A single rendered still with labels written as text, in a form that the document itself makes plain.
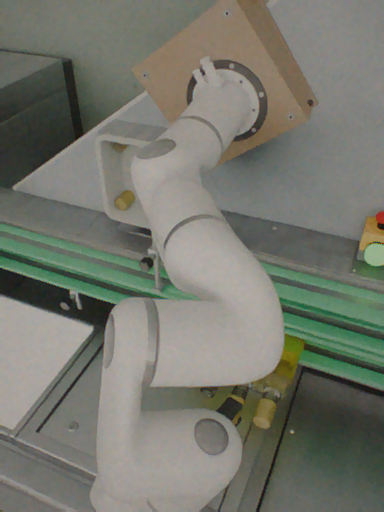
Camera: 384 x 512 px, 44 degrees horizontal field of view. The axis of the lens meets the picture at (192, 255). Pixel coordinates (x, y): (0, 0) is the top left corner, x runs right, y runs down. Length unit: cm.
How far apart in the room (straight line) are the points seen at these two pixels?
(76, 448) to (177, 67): 77
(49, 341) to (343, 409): 71
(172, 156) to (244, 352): 31
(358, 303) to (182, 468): 59
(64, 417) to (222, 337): 71
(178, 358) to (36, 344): 85
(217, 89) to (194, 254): 43
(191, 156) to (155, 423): 37
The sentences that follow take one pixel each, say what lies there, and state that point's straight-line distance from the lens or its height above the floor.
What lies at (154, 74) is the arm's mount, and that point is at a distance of 97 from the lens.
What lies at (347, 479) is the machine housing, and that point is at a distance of 110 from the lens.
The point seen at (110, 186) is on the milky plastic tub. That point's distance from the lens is 118.
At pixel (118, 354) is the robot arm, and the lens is 44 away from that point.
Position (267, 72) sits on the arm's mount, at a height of 85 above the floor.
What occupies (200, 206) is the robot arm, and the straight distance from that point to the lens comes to 55.
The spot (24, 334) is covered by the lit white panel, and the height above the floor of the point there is 108.
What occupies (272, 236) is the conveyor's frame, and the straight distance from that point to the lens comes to 107.
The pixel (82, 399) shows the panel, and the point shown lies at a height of 118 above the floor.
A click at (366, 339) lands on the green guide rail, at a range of 102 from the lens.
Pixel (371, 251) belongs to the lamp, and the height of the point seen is 85.
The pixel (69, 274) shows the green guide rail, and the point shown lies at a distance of 130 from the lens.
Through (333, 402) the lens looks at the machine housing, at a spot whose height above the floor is 95.
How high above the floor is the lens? 166
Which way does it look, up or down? 46 degrees down
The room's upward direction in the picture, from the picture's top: 145 degrees counter-clockwise
